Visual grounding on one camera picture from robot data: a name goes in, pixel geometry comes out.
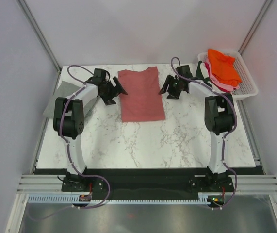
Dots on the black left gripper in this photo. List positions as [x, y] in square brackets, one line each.
[116, 91]

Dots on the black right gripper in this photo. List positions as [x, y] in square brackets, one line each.
[169, 80]

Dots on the salmon pink t shirt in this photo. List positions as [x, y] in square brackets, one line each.
[142, 103]

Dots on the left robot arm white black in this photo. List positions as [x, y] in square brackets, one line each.
[69, 123]

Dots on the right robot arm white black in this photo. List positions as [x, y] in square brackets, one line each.
[220, 119]

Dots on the dark green white garment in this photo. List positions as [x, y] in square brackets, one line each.
[202, 74]

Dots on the magenta red t shirt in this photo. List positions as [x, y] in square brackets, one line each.
[209, 70]

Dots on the orange t shirt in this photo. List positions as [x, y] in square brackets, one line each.
[222, 67]

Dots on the light pink t shirt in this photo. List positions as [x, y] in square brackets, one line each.
[222, 87]

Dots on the white plastic laundry basket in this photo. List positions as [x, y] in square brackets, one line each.
[247, 88]

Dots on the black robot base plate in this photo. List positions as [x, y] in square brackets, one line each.
[142, 184]

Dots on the white slotted cable duct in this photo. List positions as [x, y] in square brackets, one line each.
[88, 199]

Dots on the left aluminium frame post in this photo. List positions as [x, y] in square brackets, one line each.
[39, 34]

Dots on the aluminium frame post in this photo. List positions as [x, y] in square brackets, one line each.
[255, 25]
[39, 34]

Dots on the right aluminium frame post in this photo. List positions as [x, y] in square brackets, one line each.
[255, 25]

